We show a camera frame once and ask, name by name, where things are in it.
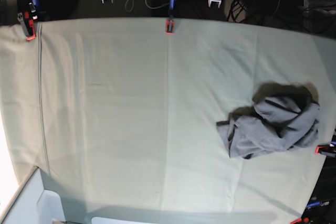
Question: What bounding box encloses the grey t-shirt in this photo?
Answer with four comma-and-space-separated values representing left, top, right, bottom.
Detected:
216, 83, 320, 159

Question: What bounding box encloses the light green table cloth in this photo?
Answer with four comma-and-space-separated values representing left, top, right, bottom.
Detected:
1, 18, 335, 223

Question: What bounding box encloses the red black clamp middle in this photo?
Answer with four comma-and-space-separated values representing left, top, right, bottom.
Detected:
165, 0, 175, 34

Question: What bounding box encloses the red black clamp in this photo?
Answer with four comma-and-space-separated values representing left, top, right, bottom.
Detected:
17, 0, 40, 40
315, 141, 336, 158
165, 0, 175, 34

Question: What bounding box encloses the black round stand base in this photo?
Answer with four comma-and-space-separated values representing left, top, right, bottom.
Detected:
42, 0, 79, 20

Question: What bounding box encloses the red black clamp right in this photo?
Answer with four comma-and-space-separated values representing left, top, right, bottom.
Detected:
315, 141, 336, 158

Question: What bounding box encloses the red black clamp left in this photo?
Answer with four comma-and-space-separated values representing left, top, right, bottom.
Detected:
17, 0, 40, 40

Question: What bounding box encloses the red clamp bottom right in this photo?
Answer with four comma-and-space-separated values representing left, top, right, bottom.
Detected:
290, 217, 310, 224

